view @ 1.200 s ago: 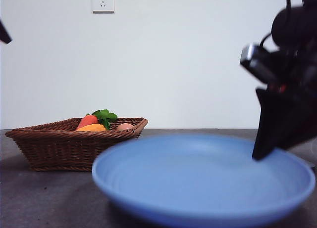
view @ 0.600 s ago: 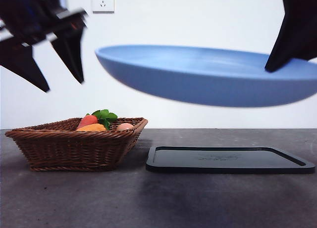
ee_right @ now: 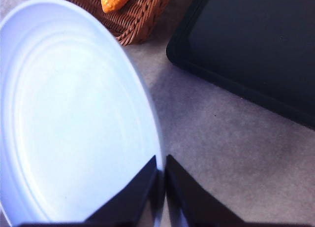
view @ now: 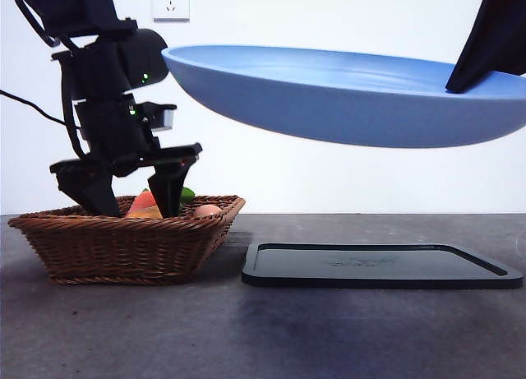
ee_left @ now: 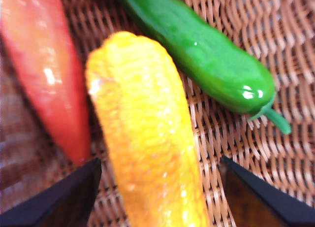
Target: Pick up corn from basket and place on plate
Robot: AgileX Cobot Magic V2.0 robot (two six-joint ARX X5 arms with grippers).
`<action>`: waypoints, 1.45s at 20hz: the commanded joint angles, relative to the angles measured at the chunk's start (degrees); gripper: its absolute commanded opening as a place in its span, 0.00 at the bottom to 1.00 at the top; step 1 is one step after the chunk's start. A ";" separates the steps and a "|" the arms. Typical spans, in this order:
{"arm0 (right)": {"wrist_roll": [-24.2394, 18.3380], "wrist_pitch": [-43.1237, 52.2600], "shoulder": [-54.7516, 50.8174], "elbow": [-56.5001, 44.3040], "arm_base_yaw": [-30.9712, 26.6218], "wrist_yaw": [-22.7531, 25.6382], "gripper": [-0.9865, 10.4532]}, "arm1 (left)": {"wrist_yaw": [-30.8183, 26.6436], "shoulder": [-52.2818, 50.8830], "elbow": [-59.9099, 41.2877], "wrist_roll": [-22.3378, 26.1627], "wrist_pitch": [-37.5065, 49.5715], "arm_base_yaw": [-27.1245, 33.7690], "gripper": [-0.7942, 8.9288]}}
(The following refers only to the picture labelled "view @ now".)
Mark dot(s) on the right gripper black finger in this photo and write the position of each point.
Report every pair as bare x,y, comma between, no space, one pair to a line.
493,33

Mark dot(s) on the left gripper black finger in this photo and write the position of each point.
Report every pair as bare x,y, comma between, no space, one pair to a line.
94,194
168,186

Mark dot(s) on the yellow-orange toy corn cob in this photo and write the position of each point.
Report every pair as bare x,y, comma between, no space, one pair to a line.
148,213

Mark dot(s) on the blue round plate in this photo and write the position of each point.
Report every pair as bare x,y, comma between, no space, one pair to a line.
328,107

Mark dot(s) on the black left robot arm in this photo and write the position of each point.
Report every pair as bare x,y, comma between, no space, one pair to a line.
82,9

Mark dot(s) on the brown wicker basket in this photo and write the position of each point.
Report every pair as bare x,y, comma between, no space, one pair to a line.
123,247

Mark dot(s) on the orange toy carrot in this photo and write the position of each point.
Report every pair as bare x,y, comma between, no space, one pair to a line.
144,201

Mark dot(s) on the light brown egg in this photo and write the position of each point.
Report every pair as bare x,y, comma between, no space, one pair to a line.
207,211

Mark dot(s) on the black rectangular tray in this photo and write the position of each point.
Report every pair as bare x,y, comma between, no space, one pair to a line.
370,264

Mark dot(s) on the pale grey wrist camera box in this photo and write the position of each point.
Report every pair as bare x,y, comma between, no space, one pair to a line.
166,118

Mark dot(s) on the white wall power socket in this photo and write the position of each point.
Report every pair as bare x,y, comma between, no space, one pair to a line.
172,5

